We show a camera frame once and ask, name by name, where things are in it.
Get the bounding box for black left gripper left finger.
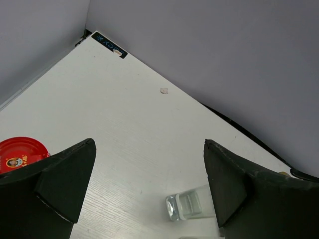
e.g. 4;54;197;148
0;138;96;239

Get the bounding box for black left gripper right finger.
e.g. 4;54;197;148
204;139;319;239

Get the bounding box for red lid sauce jar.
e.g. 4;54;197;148
0;136;50;174

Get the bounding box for square glass bottle dark contents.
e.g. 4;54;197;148
165;184;215;222

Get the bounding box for small paper scrap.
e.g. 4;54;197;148
160;88;168;94

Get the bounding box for black logo sticker left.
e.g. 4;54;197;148
91;32;128;59

